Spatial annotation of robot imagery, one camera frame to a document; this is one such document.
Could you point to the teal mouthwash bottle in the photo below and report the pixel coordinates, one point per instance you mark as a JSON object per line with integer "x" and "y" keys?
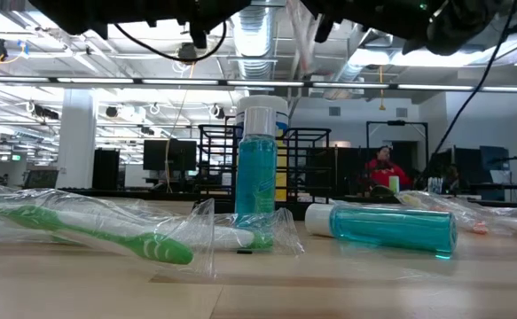
{"x": 256, "y": 177}
{"x": 391, "y": 228}

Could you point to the black cabinet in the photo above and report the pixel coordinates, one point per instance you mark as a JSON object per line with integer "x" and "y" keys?
{"x": 105, "y": 168}

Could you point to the white building column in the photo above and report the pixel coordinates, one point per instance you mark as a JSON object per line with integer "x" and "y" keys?
{"x": 76, "y": 133}

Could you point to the silver round air duct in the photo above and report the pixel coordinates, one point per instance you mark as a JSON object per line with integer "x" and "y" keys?
{"x": 253, "y": 44}
{"x": 349, "y": 73}

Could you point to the black stand frame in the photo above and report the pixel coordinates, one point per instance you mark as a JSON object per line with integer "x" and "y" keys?
{"x": 395, "y": 122}

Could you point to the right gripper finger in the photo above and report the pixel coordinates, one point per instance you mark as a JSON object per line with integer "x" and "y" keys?
{"x": 324, "y": 31}
{"x": 373, "y": 13}

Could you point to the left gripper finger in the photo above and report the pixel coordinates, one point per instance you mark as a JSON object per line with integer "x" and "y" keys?
{"x": 209, "y": 9}
{"x": 199, "y": 37}

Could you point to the white-lidded wipes canister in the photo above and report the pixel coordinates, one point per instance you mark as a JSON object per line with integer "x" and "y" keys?
{"x": 282, "y": 115}

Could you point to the dark open laptop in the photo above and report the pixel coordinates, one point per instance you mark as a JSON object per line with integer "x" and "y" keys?
{"x": 41, "y": 179}

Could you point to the dark computer monitor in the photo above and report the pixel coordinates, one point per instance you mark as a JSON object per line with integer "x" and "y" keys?
{"x": 169, "y": 155}

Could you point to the long ceiling light strip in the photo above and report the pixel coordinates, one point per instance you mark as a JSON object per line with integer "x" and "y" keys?
{"x": 94, "y": 80}

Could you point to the person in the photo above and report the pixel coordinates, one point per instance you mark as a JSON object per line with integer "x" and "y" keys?
{"x": 453, "y": 177}
{"x": 386, "y": 173}

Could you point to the white and green cup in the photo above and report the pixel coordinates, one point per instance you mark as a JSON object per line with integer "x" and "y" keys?
{"x": 394, "y": 184}

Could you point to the small black screw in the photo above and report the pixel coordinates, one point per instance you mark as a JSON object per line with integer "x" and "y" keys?
{"x": 245, "y": 251}

